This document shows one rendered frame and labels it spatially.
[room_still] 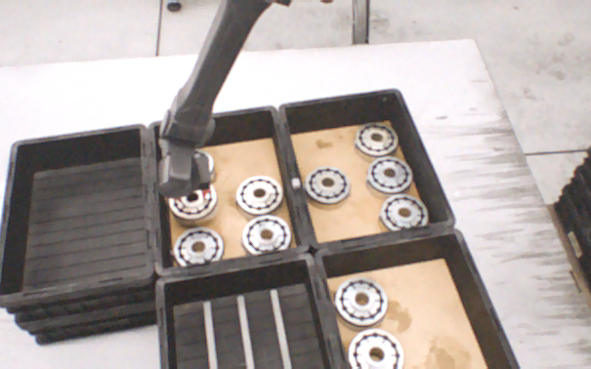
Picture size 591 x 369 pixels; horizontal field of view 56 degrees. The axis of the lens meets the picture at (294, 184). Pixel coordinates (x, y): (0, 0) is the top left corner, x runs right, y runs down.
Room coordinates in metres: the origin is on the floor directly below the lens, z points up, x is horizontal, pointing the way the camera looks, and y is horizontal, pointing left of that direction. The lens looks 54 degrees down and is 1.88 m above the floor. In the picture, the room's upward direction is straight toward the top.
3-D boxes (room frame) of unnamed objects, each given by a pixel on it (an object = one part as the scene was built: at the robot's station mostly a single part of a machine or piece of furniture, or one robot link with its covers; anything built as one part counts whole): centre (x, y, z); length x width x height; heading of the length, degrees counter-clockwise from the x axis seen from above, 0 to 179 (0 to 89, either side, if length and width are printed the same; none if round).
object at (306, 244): (0.70, 0.15, 0.92); 0.40 x 0.30 x 0.02; 11
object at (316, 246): (0.76, -0.14, 0.92); 0.40 x 0.30 x 0.02; 11
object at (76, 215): (0.65, 0.45, 0.87); 0.40 x 0.30 x 0.11; 11
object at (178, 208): (0.69, 0.22, 0.88); 0.10 x 0.10 x 0.01
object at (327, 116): (0.76, -0.14, 0.87); 0.40 x 0.30 x 0.11; 11
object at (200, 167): (0.69, 0.22, 1.00); 0.10 x 0.07 x 0.07; 99
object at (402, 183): (0.77, -0.22, 0.86); 0.10 x 0.10 x 0.01
